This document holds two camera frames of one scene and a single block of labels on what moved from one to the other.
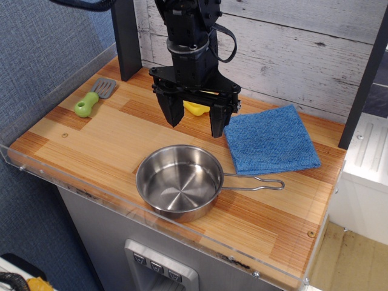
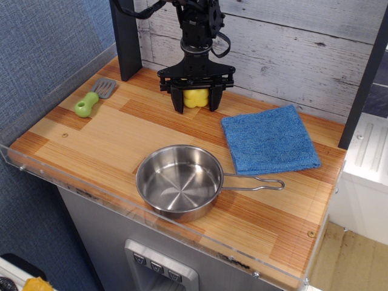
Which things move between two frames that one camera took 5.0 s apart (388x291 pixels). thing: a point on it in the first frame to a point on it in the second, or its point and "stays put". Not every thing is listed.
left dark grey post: [125, 26] stays put
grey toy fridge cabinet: [128, 253] stays put
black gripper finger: [219, 116] to [214, 95]
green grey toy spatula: [102, 88] stays put
